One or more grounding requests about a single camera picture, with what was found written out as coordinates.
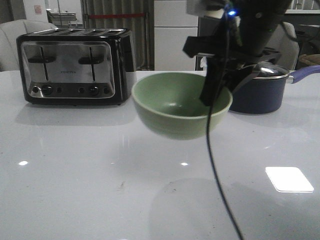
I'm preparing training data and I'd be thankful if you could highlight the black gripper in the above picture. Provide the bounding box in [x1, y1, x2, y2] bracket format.
[183, 22, 280, 106]

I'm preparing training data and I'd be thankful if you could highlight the green bowl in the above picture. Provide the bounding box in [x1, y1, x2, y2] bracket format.
[131, 72, 233, 140]

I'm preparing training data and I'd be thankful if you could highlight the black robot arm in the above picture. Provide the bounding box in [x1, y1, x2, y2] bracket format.
[183, 0, 291, 106]

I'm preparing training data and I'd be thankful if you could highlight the glass lid with blue knob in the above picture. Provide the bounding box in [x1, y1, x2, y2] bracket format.
[253, 61, 290, 80]

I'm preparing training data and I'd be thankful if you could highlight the dark blue saucepan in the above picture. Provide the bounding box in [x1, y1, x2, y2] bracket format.
[229, 65, 320, 115]

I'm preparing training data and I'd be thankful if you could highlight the grey upholstered chair right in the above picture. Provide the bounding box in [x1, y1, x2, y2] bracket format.
[268, 22, 300, 71]

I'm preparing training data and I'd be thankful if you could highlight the grey upholstered chair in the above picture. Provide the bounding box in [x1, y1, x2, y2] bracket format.
[0, 19, 57, 72]
[268, 22, 300, 71]

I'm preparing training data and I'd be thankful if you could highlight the white refrigerator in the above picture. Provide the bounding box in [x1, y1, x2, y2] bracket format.
[154, 0, 198, 71]

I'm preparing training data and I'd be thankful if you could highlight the brown sofa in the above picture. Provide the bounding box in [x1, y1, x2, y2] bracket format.
[298, 53, 320, 68]

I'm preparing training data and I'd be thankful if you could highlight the grey curtain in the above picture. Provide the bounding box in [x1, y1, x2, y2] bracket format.
[80, 0, 155, 71]

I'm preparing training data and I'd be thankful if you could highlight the black and chrome toaster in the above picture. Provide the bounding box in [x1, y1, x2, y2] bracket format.
[16, 28, 136, 106]

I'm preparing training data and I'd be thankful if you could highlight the red barrier belt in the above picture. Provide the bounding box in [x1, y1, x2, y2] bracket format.
[88, 12, 146, 19]

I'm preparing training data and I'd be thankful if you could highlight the grey upholstered chair left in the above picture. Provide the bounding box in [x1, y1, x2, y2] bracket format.
[0, 19, 57, 72]

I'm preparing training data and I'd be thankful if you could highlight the black camera cable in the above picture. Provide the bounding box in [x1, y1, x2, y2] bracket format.
[205, 7, 244, 240]

